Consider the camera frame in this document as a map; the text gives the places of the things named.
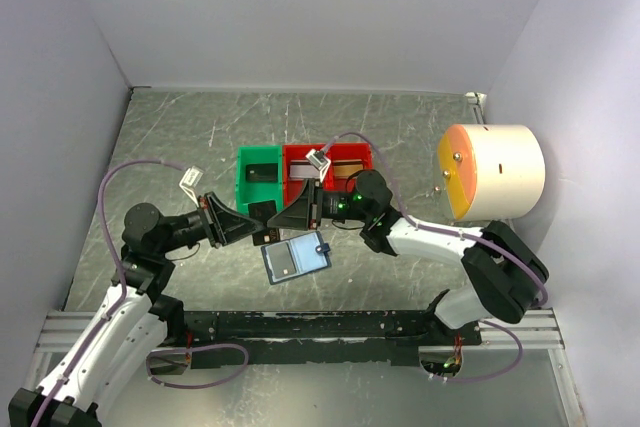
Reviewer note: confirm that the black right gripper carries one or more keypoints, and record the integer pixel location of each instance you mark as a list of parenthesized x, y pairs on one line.
[(298, 216)]

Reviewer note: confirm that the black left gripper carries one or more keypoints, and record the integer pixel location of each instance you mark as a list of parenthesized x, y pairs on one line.
[(222, 224)]

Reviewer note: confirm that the blue leather card holder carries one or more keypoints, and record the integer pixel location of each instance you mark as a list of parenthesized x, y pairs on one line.
[(311, 254)]

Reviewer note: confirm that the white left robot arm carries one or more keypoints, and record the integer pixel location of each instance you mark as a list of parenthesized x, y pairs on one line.
[(134, 317)]

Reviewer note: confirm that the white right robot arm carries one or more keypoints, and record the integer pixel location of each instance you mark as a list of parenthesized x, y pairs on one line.
[(504, 277)]

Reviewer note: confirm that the silver credit card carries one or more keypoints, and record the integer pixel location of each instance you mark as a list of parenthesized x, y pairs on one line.
[(299, 170)]

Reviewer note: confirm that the black credit card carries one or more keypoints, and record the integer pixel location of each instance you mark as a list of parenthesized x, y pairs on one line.
[(262, 173)]

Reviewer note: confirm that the gold credit card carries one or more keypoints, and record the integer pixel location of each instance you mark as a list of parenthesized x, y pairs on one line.
[(343, 169)]

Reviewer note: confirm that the green plastic bin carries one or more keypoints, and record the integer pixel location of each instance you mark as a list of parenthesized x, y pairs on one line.
[(256, 192)]

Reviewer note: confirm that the red plastic bin middle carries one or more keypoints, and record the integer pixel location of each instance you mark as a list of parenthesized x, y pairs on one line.
[(292, 152)]

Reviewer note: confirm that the red plastic bin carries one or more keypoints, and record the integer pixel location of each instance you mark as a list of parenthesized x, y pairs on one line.
[(343, 151), (292, 152)]

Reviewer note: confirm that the red plastic bin right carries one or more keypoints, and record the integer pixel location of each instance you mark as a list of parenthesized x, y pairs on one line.
[(343, 151)]

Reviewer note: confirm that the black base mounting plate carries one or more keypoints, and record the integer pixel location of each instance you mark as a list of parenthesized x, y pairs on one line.
[(397, 337)]

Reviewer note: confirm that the cream cylinder orange yellow face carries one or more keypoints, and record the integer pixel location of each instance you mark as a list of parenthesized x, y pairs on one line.
[(488, 172)]

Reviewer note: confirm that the aluminium rail frame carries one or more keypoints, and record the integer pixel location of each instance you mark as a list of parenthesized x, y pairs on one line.
[(173, 148)]

